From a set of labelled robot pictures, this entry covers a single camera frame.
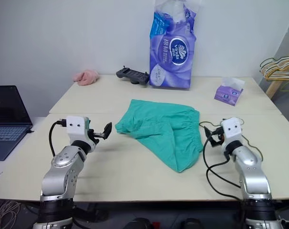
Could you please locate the dark rounded shape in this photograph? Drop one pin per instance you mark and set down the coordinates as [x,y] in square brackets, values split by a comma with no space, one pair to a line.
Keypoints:
[191,224]
[139,223]

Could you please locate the green cloth shorts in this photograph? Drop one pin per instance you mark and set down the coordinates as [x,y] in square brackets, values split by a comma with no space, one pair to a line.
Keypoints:
[154,124]

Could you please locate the black handheld controller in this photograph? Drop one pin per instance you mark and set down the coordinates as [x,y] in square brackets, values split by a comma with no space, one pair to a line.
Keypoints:
[132,74]

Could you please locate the clothes hangers on rack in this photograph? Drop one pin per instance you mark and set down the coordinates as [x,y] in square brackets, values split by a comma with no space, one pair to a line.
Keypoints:
[274,88]

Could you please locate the large purple tissue pack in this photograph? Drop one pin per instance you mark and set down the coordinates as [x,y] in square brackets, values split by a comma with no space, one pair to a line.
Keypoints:
[170,59]

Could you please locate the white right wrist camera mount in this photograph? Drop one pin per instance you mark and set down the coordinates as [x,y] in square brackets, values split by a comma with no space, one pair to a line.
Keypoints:
[231,128]

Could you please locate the pink cloth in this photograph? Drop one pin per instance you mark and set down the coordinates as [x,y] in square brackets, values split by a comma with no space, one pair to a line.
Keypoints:
[86,77]

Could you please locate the small purple tissue pack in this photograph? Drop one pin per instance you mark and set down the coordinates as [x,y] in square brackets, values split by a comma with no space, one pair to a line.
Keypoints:
[226,94]

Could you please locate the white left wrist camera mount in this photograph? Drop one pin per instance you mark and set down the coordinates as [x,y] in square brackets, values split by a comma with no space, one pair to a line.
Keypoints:
[75,128]

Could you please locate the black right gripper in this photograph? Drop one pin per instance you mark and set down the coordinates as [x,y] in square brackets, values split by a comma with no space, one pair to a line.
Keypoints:
[218,138]

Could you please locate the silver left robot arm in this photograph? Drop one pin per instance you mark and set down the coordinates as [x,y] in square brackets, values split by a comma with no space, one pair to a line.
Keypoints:
[63,167]

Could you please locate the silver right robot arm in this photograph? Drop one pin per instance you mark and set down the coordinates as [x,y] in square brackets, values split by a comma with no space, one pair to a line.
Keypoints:
[249,167]

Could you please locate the dark laptop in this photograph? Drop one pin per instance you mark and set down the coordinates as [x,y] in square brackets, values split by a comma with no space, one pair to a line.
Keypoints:
[8,114]

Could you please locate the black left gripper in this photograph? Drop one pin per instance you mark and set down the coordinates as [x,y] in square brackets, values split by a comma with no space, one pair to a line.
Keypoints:
[95,136]

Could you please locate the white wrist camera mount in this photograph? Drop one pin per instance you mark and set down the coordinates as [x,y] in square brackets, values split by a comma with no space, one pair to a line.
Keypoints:
[231,128]
[75,128]

